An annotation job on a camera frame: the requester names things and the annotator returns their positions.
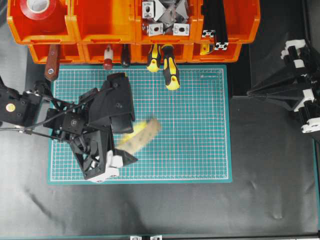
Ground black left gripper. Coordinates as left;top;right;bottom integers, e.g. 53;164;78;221
43;88;138;183

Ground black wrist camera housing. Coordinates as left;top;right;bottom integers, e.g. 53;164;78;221
88;72;135;129

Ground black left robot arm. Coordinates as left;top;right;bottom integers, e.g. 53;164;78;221
0;72;137;183

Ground small yellow black screwdriver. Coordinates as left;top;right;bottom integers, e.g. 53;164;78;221
146;44;162;73

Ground white and brown handled tool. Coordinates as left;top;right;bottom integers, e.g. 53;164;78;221
103;44;114;70

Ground brown wooden handled scraper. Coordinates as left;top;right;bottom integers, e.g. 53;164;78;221
44;44;61;82

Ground black handled tool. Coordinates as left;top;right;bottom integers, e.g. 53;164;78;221
120;44;131;69

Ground orange bin row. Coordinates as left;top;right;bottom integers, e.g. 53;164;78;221
134;0;198;45
197;0;261;45
188;43;242;63
28;43;86;65
6;0;76;45
80;43;138;64
133;43;192;64
67;0;136;44

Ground black aluminium extrusion left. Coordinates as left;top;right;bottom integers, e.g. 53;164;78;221
201;0;217;38

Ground pile of aluminium corner brackets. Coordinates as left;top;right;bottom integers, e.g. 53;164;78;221
141;0;191;37

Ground yellow foam tape roll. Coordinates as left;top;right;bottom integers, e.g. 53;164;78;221
116;118;162;155

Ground black aluminium extrusion right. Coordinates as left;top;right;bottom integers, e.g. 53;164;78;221
213;0;229;51

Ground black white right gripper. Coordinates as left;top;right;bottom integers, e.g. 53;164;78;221
247;39;320;137

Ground red tape roll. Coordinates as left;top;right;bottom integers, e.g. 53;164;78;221
19;0;65;34

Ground green cutting mat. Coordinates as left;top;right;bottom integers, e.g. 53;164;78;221
47;64;232;185

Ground black aluminium extrusion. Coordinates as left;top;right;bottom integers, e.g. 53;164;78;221
201;0;217;38
213;0;229;51

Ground large yellow black screwdriver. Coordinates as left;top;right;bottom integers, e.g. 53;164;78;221
161;44;180;91

